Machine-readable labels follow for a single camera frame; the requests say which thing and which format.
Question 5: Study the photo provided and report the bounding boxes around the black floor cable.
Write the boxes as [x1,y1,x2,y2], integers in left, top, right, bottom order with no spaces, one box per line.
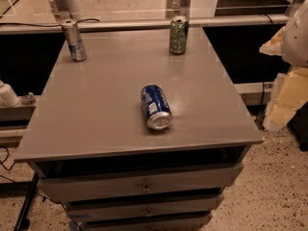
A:
[0,145,15,183]

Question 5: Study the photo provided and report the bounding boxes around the grey drawer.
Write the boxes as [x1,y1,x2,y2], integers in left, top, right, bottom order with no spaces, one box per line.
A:
[84,212,212,231]
[38,163,244,202]
[66,193,223,222]

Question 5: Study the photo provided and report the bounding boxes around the metal frame post centre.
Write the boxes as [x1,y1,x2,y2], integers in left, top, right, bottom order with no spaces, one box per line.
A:
[166,0,191,18]

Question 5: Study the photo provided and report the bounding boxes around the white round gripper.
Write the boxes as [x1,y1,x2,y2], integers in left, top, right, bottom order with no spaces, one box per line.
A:
[259,0,308,131]

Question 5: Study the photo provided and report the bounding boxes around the metal frame post left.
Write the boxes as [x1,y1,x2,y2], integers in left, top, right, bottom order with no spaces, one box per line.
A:
[48,0,83,22]

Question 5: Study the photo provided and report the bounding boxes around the top grey drawer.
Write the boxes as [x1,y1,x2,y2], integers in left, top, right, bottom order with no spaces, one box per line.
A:
[38,163,244,202]

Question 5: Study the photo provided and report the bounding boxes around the green soda can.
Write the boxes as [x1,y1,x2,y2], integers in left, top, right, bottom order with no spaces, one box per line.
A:
[169,15,189,55]

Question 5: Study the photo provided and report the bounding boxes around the grey drawer cabinet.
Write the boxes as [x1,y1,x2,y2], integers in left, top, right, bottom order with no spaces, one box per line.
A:
[13,27,265,231]

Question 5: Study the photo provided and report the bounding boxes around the black stand leg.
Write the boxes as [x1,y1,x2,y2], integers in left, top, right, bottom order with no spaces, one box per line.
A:
[13,174,39,231]

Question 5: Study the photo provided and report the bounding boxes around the metal frame post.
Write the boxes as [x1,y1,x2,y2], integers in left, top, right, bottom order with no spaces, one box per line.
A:
[166,0,191,18]
[48,0,83,22]

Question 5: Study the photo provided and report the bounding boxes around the silver blue energy drink can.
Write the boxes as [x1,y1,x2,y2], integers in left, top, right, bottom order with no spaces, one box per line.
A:
[61,19,87,62]

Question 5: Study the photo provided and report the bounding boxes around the middle grey drawer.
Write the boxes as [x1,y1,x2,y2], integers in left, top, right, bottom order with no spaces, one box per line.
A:
[66,193,223,222]

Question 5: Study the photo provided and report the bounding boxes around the bottom grey drawer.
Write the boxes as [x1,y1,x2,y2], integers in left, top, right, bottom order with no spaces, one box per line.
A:
[84,212,212,231]

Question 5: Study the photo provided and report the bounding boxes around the blue pepsi can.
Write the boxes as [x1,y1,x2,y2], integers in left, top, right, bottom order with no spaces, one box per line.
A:
[141,85,172,130]

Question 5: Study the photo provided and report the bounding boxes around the grey metal rail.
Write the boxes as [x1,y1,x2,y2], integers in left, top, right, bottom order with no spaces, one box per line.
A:
[0,13,289,35]

